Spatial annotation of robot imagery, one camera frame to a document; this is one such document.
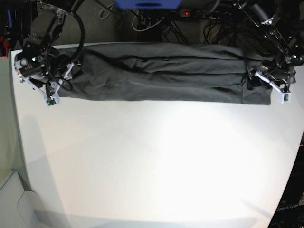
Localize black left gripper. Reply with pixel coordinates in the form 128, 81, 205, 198
246, 61, 296, 90

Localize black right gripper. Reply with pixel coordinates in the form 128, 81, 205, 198
30, 56, 83, 90

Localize dark grey t-shirt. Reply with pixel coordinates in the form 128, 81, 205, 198
58, 43, 272, 105

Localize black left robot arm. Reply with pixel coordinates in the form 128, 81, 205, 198
233, 0, 304, 92

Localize red clamp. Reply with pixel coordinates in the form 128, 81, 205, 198
0, 35, 10, 58

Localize black equipment rack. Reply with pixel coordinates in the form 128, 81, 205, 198
0, 0, 38, 40

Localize black power strip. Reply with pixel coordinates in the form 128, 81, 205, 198
179, 9, 232, 20

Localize white camera bracket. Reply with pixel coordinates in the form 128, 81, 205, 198
253, 66, 296, 104
14, 61, 76, 106

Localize black cable bundle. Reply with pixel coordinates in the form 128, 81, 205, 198
130, 9, 262, 46

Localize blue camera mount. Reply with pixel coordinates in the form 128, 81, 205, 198
115, 0, 181, 9

